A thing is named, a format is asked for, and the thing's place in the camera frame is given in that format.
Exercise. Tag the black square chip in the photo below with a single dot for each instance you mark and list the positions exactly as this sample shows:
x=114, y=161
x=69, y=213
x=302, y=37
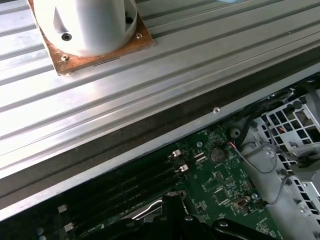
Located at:
x=220, y=193

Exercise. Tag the silver drive cage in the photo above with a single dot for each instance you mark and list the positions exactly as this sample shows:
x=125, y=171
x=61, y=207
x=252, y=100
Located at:
x=258, y=160

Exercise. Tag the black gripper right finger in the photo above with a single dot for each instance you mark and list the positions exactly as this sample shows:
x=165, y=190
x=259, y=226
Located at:
x=190, y=227

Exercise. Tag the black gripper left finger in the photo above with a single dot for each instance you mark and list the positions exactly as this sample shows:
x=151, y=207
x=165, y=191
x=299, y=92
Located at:
x=168, y=207

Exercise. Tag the silver coin battery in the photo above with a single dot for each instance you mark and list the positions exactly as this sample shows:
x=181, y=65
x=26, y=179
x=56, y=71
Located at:
x=217, y=156

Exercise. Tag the green motherboard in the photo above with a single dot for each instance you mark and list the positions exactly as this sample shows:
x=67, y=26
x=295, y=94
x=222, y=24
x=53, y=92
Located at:
x=225, y=180

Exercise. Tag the square brown base plate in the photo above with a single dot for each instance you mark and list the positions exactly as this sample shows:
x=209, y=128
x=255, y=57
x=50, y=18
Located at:
x=100, y=60

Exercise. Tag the silver USB port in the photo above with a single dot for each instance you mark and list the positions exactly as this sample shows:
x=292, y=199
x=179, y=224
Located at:
x=241, y=202

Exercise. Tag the black open PC case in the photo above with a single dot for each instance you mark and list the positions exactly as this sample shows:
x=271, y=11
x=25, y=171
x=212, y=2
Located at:
x=125, y=140

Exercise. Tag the black RAM slot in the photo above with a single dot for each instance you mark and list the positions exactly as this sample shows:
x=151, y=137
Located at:
x=125, y=188
x=125, y=178
x=125, y=208
x=125, y=199

